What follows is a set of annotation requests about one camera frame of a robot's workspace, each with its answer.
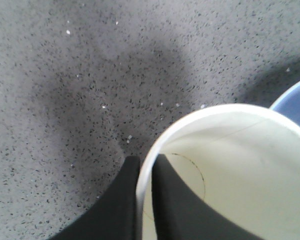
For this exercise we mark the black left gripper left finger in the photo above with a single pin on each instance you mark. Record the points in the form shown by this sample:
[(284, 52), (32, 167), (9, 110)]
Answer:
[(113, 216)]

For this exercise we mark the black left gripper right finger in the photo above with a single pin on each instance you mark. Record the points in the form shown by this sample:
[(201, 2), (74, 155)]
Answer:
[(179, 214)]

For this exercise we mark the brown paper cup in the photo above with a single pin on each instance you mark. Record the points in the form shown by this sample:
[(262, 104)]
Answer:
[(242, 160)]

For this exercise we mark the light blue plate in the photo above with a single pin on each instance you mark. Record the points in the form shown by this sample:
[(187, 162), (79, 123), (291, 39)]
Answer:
[(288, 104)]

